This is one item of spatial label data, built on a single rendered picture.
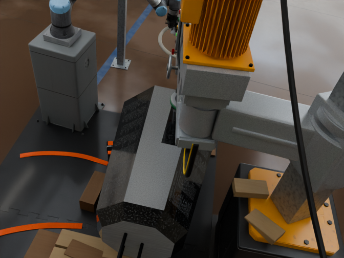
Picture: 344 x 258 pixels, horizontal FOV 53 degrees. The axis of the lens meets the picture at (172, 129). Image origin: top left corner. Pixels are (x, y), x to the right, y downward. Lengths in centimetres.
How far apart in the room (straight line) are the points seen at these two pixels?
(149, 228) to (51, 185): 127
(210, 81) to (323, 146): 58
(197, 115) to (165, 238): 75
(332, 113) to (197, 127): 58
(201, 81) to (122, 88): 254
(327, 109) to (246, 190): 73
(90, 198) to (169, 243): 92
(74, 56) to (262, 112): 169
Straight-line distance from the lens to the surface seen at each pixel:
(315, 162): 167
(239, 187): 207
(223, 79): 135
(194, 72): 133
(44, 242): 262
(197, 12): 129
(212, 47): 134
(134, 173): 204
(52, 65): 298
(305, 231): 212
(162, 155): 213
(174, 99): 249
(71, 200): 289
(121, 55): 408
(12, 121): 357
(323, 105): 161
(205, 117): 159
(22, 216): 288
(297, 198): 195
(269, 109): 161
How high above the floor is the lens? 243
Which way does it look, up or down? 45 degrees down
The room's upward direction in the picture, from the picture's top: 10 degrees clockwise
